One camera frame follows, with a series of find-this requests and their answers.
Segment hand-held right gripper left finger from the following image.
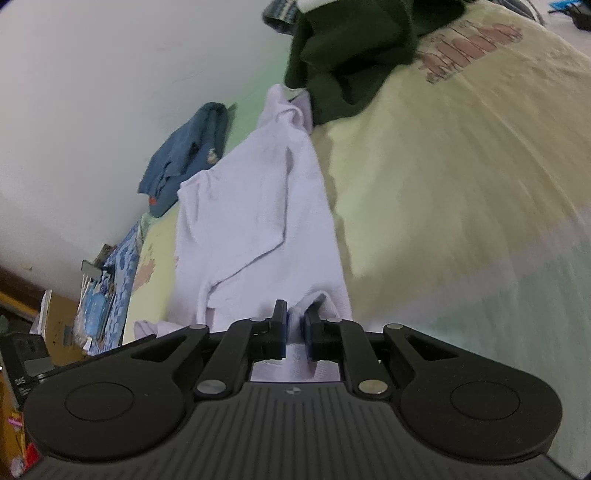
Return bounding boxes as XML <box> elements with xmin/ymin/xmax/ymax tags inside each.
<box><xmin>131</xmin><ymin>299</ymin><xmax>290</xmax><ymax>400</ymax></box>

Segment blue patterned towel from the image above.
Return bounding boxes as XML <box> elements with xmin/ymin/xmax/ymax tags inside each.
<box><xmin>85</xmin><ymin>222</ymin><xmax>141</xmax><ymax>356</ymax></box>

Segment blue plastic packets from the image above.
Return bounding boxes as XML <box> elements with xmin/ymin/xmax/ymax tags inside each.
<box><xmin>83</xmin><ymin>295</ymin><xmax>110</xmax><ymax>337</ymax></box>

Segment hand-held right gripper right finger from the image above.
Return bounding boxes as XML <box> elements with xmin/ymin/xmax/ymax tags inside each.
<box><xmin>304</xmin><ymin>302</ymin><xmax>460</xmax><ymax>400</ymax></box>

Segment grey striped knit garment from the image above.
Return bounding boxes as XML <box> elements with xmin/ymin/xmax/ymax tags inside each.
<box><xmin>263</xmin><ymin>0</ymin><xmax>301</xmax><ymax>33</ymax></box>

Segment pastel cartoon printed bedsheet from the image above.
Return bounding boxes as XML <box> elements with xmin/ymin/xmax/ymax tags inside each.
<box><xmin>122</xmin><ymin>0</ymin><xmax>591</xmax><ymax>476</ymax></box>

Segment dark green striped sweater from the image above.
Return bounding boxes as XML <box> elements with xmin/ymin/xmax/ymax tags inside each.
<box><xmin>284</xmin><ymin>0</ymin><xmax>465</xmax><ymax>125</ymax></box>

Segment white shirt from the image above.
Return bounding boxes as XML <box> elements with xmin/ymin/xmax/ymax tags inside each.
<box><xmin>134</xmin><ymin>84</ymin><xmax>354</xmax><ymax>384</ymax></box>

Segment folded blue sweater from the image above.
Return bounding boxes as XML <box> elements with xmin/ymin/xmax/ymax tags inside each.
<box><xmin>137</xmin><ymin>102</ymin><xmax>228</xmax><ymax>217</ymax></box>

